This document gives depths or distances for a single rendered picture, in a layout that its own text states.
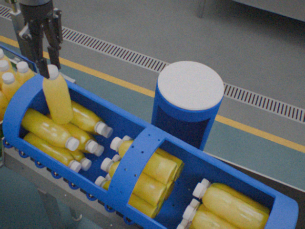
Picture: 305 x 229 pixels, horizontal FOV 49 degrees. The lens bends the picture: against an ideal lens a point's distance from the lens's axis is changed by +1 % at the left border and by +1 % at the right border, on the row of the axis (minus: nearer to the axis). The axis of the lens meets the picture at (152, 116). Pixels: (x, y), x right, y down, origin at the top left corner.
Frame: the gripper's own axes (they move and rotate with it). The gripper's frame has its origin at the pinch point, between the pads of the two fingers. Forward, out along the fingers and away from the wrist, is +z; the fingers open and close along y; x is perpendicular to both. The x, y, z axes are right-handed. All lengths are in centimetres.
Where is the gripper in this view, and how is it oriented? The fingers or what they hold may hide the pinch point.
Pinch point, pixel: (48, 62)
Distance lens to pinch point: 98.5
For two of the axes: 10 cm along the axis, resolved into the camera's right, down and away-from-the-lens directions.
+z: -0.9, 6.2, 7.8
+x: -8.5, -4.5, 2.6
